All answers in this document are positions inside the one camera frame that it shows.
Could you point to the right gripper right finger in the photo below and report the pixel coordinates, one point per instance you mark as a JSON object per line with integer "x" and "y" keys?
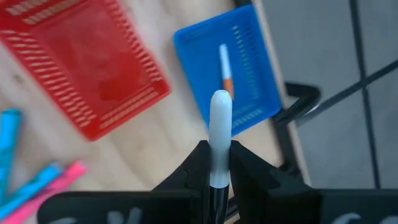
{"x": 280, "y": 202}

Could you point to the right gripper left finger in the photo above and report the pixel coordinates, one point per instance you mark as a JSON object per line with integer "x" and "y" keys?
{"x": 155, "y": 205}

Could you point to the orange cap white marker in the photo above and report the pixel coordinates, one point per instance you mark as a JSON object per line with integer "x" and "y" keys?
{"x": 224, "y": 62}

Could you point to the pink highlighter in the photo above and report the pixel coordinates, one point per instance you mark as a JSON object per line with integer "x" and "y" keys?
{"x": 62, "y": 177}

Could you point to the black table clamp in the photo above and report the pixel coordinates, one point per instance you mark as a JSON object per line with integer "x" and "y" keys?
{"x": 306, "y": 93}

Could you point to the cyan highlighter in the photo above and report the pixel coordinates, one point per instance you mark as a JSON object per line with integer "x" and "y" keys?
{"x": 37, "y": 183}
{"x": 9, "y": 140}

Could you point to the blue plastic basket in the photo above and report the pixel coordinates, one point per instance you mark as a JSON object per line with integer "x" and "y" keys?
{"x": 199, "y": 62}

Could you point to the red plastic basket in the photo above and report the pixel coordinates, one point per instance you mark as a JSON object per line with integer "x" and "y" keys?
{"x": 93, "y": 62}

